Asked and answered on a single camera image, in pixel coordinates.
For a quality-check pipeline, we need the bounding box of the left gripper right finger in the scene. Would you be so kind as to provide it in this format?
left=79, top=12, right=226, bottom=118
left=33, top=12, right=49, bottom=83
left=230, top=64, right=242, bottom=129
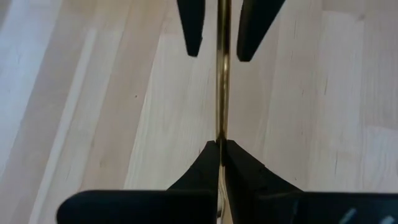
left=225, top=140, right=398, bottom=224

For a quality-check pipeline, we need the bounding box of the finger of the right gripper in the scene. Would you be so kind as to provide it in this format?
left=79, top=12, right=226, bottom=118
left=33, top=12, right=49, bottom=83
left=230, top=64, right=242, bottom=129
left=236, top=0, right=286, bottom=62
left=177, top=0, right=206, bottom=57

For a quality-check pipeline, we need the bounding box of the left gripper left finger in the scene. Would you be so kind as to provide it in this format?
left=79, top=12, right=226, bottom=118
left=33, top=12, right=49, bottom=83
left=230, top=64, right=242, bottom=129
left=57, top=140, right=220, bottom=224

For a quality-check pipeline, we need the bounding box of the gold fork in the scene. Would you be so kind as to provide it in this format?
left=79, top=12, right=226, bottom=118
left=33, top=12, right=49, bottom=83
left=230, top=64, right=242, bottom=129
left=215, top=0, right=233, bottom=224

